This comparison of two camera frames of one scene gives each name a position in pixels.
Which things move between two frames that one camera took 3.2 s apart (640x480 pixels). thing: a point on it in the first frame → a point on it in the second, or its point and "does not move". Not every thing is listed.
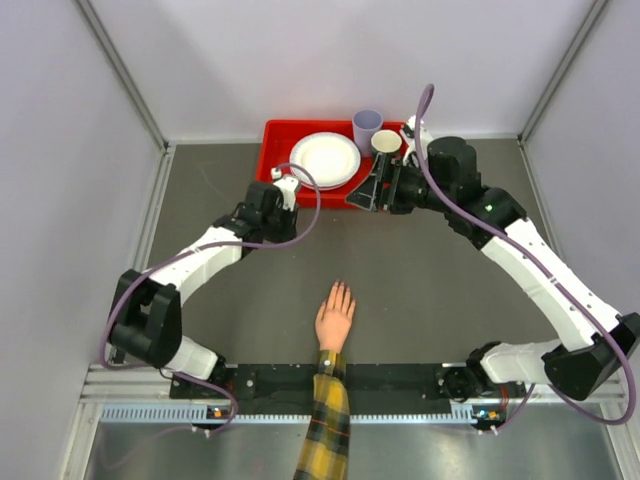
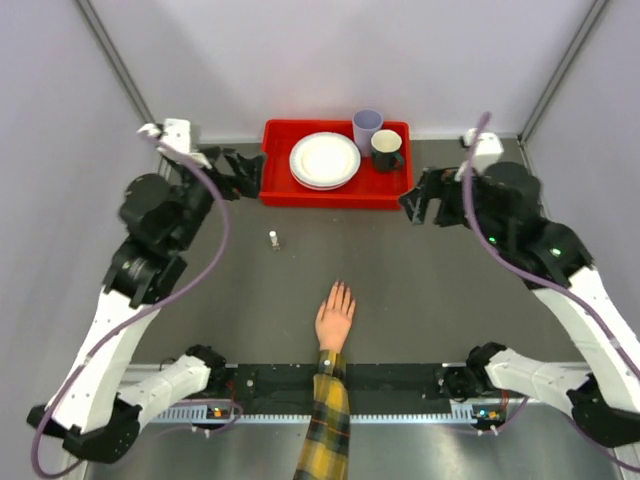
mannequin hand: x=333 y=317 does not move
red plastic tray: x=276 y=140 does not move
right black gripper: x=364 y=196 → x=439 y=183
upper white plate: x=330 y=157 does not move
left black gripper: x=289 y=231 → x=248 y=174
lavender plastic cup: x=365 y=122 does not move
